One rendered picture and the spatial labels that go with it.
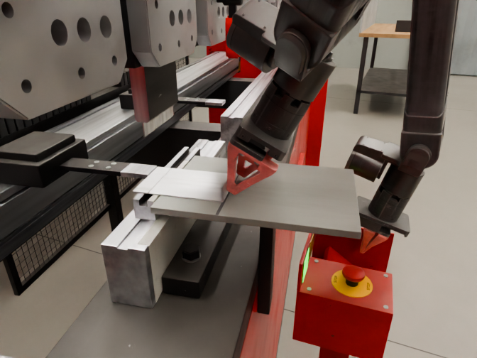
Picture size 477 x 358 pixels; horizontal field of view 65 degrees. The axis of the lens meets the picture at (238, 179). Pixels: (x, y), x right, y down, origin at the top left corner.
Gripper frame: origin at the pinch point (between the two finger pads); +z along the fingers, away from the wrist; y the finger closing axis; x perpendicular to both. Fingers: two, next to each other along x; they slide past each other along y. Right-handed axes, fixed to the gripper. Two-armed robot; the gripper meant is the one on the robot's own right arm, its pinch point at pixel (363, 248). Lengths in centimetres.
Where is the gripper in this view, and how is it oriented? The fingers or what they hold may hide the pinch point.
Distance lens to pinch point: 80.5
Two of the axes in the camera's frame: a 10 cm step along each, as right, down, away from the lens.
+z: -2.4, 8.3, 5.1
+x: -3.3, 4.2, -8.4
